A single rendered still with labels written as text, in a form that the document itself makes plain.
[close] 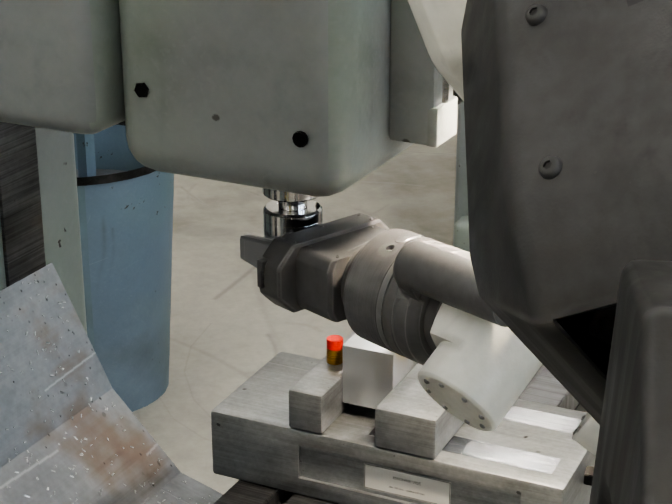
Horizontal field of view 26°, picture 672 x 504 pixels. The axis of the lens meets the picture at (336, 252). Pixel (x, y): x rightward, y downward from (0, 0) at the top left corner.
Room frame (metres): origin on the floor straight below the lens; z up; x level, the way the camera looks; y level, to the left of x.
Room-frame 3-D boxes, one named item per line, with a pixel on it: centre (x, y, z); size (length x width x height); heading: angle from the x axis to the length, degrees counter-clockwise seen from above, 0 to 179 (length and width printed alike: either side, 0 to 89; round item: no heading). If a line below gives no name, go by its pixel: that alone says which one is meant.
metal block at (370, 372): (1.25, -0.04, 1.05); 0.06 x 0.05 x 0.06; 155
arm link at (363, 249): (1.02, -0.03, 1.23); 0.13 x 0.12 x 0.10; 131
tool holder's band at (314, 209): (1.09, 0.03, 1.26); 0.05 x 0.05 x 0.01
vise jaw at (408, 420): (1.22, -0.09, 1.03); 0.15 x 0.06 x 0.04; 155
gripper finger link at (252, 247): (1.07, 0.06, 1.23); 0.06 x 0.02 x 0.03; 41
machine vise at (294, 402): (1.24, -0.07, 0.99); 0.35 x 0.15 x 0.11; 65
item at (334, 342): (1.26, 0.00, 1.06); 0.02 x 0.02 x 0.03
